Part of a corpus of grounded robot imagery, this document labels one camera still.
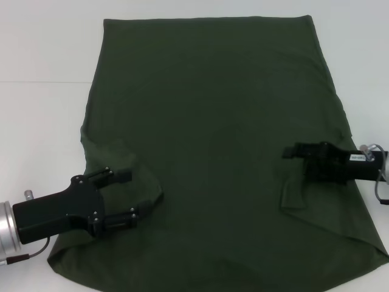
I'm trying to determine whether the silver connector post right gripper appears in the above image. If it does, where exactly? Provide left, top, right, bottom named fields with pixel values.
left=359, top=143, right=384, bottom=159

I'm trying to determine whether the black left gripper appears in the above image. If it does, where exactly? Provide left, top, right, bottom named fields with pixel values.
left=12, top=165, right=157, bottom=245

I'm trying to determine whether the grey right arm cable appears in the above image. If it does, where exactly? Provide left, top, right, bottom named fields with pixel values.
left=374, top=170, right=389, bottom=207

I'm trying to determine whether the dark green shirt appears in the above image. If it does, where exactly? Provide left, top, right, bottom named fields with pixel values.
left=46, top=14, right=389, bottom=292

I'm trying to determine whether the dark left arm cable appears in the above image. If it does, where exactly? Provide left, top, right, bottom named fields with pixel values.
left=0, top=236, right=53, bottom=268

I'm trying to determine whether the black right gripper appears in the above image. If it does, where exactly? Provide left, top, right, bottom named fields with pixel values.
left=282, top=141, right=387, bottom=185

